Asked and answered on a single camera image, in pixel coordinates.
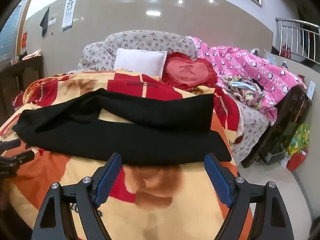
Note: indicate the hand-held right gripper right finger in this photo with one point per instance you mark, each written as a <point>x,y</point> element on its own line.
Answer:
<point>217,180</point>

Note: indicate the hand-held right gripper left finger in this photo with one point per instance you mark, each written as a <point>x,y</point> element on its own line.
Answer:
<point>108,180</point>

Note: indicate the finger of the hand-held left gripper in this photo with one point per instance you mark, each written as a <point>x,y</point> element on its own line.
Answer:
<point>20,158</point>
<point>11,144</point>

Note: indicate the black pants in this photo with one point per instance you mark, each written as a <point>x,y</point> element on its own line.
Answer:
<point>140,132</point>

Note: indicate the orange red printed blanket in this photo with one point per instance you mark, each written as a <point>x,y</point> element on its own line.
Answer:
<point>155,200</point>

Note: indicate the dark wooden table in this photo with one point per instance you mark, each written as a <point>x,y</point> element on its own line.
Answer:
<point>22,77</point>

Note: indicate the red bag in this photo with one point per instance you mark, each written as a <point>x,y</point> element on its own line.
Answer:
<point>297,161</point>

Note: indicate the green yellow bag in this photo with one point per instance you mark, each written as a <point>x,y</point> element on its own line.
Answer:
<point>298,140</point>

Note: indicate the pink cloth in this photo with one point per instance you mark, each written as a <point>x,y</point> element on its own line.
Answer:
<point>32,54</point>

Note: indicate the pile of colourful clothes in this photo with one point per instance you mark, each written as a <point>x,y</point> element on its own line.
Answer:
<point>246,88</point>

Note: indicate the red door sticker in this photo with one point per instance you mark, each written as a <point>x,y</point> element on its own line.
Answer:
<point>24,39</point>

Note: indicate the glass panel door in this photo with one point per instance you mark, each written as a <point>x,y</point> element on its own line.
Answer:
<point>11,32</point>

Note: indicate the red heart cushion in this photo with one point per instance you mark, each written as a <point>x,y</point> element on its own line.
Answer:
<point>188,71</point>

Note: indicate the pink printed blanket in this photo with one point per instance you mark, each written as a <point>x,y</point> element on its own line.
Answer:
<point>250,72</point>

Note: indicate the white pillow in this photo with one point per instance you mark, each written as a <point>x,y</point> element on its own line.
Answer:
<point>140,61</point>

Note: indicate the black hanging cloth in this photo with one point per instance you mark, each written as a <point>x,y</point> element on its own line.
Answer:
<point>45,21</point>

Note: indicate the white paper sheet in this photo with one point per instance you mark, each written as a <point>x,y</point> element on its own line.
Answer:
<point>311,90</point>

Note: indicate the eye chart poster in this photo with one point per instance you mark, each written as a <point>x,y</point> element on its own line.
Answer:
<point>68,12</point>

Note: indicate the grey floral sofa cover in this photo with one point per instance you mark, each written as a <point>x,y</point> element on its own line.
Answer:
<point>147,41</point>

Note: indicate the red fire extinguisher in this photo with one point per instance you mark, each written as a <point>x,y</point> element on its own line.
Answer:
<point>289,52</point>
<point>283,50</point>

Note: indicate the metal railing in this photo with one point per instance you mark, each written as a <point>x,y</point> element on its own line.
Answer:
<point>295,35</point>

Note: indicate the white wall switch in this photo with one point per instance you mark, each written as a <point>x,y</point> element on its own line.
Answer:
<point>52,21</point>

